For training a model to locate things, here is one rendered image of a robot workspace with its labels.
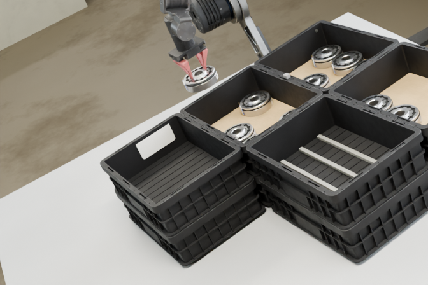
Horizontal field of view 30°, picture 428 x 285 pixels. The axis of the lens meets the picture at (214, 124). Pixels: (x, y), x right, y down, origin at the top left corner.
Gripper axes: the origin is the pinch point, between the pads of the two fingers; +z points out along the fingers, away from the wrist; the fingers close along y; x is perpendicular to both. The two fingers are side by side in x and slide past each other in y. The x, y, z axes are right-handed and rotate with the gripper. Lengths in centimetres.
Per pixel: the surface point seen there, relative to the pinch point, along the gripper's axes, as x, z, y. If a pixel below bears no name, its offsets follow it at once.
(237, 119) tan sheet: 1.1, 22.5, 6.0
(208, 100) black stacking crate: 7.8, 14.6, 2.1
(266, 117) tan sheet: -7.6, 22.5, 11.9
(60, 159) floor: 219, 106, -22
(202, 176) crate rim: -30.9, 12.2, -21.9
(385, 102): -42, 19, 33
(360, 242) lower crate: -70, 29, -5
